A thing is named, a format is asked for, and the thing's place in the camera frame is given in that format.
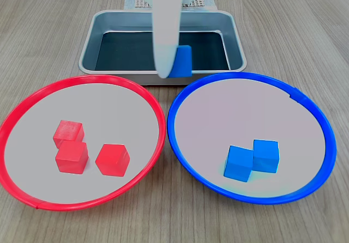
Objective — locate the blue cube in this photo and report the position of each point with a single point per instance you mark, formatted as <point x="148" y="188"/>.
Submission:
<point x="238" y="164"/>
<point x="184" y="63"/>
<point x="266" y="155"/>

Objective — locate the black tray mat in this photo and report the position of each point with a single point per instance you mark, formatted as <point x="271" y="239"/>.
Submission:
<point x="122" y="52"/>

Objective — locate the steel tray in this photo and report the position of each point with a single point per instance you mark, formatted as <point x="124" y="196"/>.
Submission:
<point x="90" y="41"/>

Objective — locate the red-rimmed white plate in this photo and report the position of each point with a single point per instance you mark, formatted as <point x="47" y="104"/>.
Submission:
<point x="114" y="112"/>

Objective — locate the blue-rimmed white plate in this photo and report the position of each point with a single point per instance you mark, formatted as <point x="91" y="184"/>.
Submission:
<point x="231" y="112"/>

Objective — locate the red cube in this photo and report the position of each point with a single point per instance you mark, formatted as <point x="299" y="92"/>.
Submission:
<point x="66" y="131"/>
<point x="112" y="160"/>
<point x="71" y="158"/>

